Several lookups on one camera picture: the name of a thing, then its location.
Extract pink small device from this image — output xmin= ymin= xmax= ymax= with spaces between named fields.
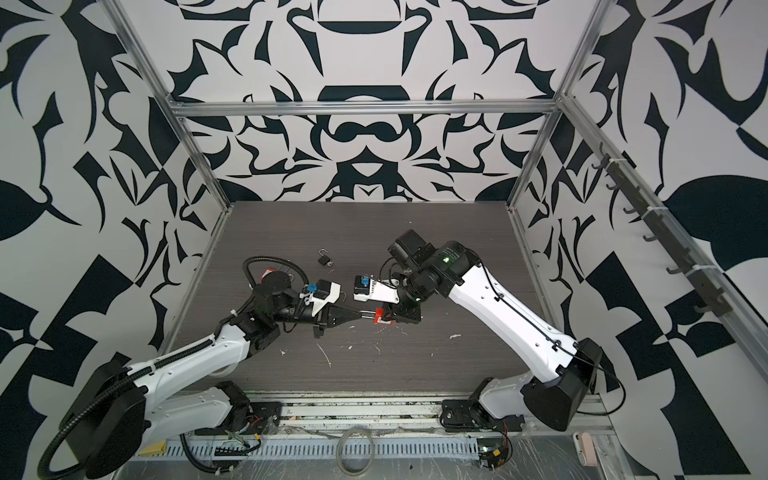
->
xmin=572 ymin=432 xmax=598 ymax=467

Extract red padlock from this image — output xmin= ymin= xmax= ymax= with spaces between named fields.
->
xmin=259 ymin=268 xmax=275 ymax=283
xmin=359 ymin=308 xmax=394 ymax=325

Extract yellow connector block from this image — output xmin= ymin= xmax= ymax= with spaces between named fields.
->
xmin=137 ymin=440 xmax=168 ymax=457

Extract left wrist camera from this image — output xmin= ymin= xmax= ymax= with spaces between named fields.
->
xmin=300 ymin=279 xmax=341 ymax=317

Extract grey cable loop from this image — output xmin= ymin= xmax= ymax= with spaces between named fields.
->
xmin=335 ymin=425 xmax=377 ymax=478

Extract green lit circuit board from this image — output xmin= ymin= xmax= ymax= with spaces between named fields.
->
xmin=477 ymin=437 xmax=513 ymax=471

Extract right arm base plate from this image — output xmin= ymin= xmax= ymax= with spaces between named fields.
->
xmin=438 ymin=399 xmax=525 ymax=433

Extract slotted cable duct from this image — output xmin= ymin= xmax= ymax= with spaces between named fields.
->
xmin=128 ymin=436 xmax=481 ymax=462

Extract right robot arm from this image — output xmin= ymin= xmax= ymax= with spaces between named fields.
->
xmin=388 ymin=230 xmax=611 ymax=432

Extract black hook rail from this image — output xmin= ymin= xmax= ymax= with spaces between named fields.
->
xmin=593 ymin=146 xmax=734 ymax=317

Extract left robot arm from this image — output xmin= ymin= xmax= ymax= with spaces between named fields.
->
xmin=37 ymin=255 xmax=364 ymax=479

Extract small black padlock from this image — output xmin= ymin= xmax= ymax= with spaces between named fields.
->
xmin=318 ymin=248 xmax=335 ymax=268

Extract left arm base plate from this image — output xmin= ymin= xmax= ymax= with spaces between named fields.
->
xmin=194 ymin=401 xmax=283 ymax=436

